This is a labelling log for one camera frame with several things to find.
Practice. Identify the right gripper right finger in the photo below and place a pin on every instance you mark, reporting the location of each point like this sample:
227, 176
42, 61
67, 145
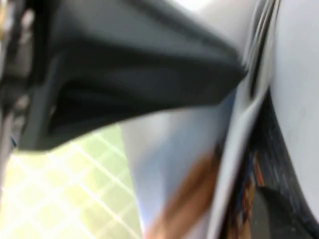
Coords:
286, 219

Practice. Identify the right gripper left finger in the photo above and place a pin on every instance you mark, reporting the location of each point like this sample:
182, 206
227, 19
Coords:
124, 62

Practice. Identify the white brochure with orange stripe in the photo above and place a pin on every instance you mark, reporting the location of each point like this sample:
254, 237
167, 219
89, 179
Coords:
162, 161

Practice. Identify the white brochure with dark band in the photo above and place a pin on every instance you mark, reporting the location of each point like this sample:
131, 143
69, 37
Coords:
299, 74

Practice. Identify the green checked tablecloth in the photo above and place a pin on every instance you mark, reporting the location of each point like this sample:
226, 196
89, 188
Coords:
62, 194

